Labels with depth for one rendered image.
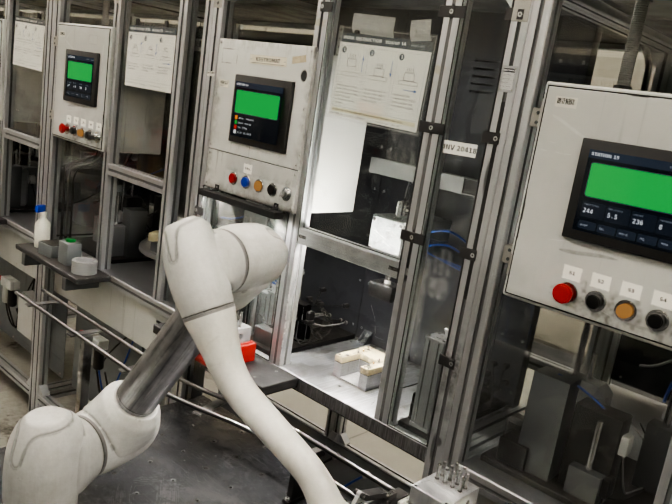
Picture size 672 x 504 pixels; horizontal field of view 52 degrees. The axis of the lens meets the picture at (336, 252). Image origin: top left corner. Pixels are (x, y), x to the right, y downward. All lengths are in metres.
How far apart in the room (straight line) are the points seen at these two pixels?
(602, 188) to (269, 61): 1.05
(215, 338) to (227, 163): 1.00
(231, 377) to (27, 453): 0.52
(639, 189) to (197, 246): 0.82
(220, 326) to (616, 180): 0.79
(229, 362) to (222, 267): 0.17
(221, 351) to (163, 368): 0.33
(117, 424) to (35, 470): 0.20
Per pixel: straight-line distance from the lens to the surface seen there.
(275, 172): 2.02
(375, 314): 2.36
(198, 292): 1.27
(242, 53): 2.16
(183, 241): 1.28
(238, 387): 1.29
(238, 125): 2.12
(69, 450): 1.63
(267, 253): 1.40
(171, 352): 1.56
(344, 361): 2.06
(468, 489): 1.62
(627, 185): 1.42
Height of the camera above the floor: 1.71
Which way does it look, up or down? 13 degrees down
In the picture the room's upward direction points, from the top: 9 degrees clockwise
